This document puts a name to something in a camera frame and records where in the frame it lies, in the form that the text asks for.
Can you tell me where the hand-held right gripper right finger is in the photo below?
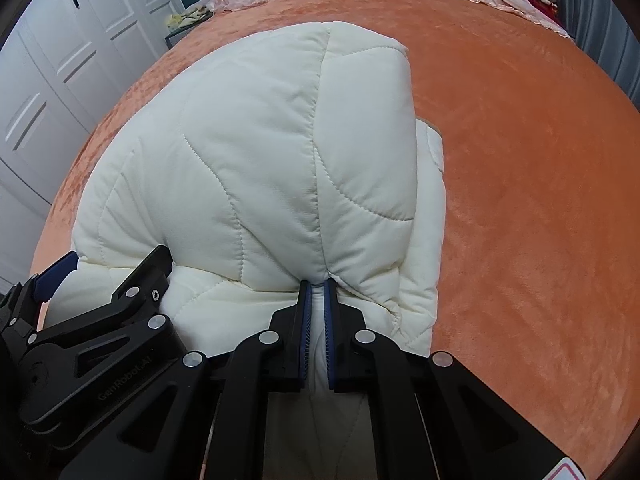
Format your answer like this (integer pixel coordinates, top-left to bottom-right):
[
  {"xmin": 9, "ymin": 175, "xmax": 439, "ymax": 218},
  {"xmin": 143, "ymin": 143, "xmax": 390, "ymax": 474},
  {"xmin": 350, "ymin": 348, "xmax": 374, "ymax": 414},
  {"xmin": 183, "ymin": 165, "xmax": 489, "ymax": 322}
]
[{"xmin": 324, "ymin": 280, "xmax": 566, "ymax": 480}]

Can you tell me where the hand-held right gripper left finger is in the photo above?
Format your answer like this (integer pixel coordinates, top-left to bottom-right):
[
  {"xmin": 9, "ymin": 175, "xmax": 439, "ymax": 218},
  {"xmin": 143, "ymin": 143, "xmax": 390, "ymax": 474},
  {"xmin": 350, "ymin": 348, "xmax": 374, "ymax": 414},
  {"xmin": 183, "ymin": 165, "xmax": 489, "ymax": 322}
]
[{"xmin": 60, "ymin": 282, "xmax": 312, "ymax": 480}]

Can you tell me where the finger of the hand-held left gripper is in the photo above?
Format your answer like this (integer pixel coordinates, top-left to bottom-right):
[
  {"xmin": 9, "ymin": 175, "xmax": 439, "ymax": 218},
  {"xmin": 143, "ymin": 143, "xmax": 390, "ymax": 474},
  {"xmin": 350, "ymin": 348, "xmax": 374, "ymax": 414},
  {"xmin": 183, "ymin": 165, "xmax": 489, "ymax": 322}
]
[
  {"xmin": 29, "ymin": 244, "xmax": 174, "ymax": 357},
  {"xmin": 0, "ymin": 250, "xmax": 79, "ymax": 335}
]

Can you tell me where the cream quilted jacket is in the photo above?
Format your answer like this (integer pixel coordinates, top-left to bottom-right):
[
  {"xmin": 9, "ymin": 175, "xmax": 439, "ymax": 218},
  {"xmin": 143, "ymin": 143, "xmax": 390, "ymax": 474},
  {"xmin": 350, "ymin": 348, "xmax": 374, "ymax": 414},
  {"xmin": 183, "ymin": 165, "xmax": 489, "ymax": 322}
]
[{"xmin": 42, "ymin": 21, "xmax": 447, "ymax": 480}]

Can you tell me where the white wardrobe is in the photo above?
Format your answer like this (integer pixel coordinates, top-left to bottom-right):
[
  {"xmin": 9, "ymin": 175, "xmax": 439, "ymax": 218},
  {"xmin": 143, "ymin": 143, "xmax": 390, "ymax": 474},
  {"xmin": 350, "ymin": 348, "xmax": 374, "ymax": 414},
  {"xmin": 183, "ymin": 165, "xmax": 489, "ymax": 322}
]
[{"xmin": 0, "ymin": 0, "xmax": 201, "ymax": 286}]

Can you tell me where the orange plush blanket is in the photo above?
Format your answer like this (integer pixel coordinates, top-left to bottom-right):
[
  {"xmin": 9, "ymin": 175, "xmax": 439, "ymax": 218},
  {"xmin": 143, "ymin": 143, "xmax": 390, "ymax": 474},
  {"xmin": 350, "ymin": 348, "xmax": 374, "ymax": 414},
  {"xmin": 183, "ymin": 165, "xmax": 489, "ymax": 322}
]
[{"xmin": 30, "ymin": 0, "xmax": 633, "ymax": 466}]

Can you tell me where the yellow white nightstand clutter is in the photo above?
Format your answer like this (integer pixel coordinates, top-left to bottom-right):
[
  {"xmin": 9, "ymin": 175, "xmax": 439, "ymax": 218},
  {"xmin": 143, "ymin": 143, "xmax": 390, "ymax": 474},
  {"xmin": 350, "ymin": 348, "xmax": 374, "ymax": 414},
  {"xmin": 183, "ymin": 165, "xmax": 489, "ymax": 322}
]
[{"xmin": 167, "ymin": 4, "xmax": 212, "ymax": 31}]

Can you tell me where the grey blue curtain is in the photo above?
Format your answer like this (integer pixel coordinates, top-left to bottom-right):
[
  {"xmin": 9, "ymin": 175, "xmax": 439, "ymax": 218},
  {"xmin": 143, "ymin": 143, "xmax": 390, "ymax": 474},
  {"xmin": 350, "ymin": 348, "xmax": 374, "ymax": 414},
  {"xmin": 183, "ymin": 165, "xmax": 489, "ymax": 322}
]
[{"xmin": 555, "ymin": 0, "xmax": 640, "ymax": 92}]

